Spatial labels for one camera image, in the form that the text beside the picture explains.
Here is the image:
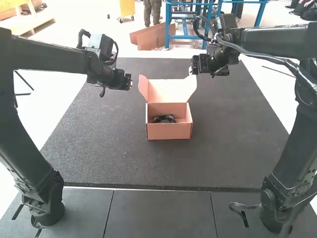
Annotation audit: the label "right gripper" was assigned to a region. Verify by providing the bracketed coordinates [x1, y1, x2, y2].
[191, 54, 213, 75]

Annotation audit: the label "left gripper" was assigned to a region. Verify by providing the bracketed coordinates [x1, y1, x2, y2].
[106, 68, 133, 91]

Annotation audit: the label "cardboard box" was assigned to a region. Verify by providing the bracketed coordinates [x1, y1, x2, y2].
[138, 74, 198, 141]

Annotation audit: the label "brown cardboard sheets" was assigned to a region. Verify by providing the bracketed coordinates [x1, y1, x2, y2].
[129, 21, 177, 51]

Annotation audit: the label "black square fan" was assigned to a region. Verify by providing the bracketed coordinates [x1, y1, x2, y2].
[152, 113, 177, 124]

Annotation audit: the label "black mat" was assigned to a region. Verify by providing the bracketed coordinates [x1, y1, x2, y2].
[39, 57, 290, 191]

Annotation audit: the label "person's legs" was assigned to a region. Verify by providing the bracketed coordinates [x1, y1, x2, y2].
[143, 0, 163, 28]
[229, 0, 244, 22]

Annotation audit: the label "yellow wheeled cart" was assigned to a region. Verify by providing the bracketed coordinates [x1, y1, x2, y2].
[107, 0, 136, 24]

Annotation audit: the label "wooden pallet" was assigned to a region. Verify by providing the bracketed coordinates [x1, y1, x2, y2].
[0, 0, 57, 37]

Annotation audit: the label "dark base panel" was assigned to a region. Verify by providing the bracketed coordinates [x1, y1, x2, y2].
[103, 189, 219, 238]
[210, 191, 317, 238]
[0, 187, 114, 238]

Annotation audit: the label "black cable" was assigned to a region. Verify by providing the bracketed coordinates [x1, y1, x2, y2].
[194, 15, 220, 43]
[75, 28, 91, 49]

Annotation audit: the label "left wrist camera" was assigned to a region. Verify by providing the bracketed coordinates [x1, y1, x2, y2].
[87, 33, 118, 61]

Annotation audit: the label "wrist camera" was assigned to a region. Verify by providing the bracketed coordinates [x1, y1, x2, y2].
[87, 33, 118, 61]
[214, 13, 239, 34]

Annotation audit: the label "blue metal frame table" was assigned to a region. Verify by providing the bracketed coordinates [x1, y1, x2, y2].
[165, 0, 223, 51]
[217, 0, 269, 28]

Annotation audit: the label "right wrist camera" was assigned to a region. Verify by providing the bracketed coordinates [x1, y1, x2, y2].
[214, 13, 239, 34]

